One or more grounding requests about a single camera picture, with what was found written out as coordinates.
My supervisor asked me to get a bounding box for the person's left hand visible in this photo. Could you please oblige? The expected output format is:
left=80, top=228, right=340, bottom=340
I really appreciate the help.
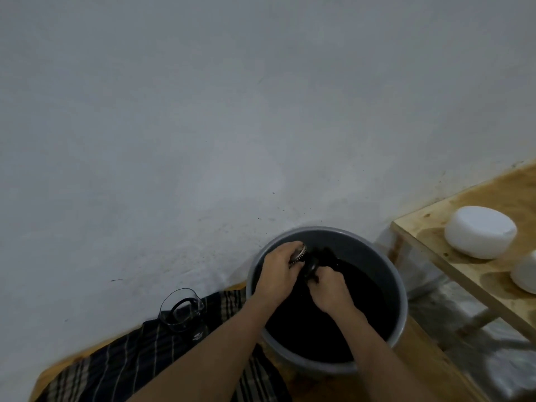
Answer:
left=253, top=241, right=306, bottom=308

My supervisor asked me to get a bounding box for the person's left forearm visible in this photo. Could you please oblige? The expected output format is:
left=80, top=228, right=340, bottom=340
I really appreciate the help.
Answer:
left=128, top=294, right=290, bottom=402

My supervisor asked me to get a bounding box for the black dye water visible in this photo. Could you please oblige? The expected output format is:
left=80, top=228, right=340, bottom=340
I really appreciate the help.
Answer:
left=263, top=257, right=396, bottom=365

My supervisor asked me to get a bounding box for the person's right forearm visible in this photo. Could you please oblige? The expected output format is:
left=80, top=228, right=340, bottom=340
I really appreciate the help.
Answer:
left=324, top=304, right=440, bottom=402

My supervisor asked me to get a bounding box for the white round block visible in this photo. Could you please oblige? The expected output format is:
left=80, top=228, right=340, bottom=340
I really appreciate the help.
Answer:
left=444, top=206, right=518, bottom=260
left=510, top=251, right=536, bottom=295

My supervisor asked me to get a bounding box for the wooden bench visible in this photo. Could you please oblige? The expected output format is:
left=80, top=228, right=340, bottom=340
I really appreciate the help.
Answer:
left=390, top=163, right=536, bottom=344

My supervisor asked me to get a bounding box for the grey plastic basin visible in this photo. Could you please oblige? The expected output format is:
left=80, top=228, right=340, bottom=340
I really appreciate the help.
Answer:
left=246, top=227, right=409, bottom=375

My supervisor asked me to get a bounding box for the clear jug with black handle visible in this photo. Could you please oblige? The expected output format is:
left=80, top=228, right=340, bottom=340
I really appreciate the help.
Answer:
left=158, top=288, right=207, bottom=334

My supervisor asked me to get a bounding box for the person's right hand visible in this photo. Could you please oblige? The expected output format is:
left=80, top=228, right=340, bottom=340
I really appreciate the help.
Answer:
left=307, top=266, right=357, bottom=317

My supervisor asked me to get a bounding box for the dark striped cloth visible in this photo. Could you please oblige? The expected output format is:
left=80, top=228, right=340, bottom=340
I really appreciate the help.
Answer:
left=35, top=289, right=294, bottom=402

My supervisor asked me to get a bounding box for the black wet cloth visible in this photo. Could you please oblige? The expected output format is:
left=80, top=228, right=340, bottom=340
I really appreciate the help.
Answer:
left=301, top=246, right=342, bottom=285

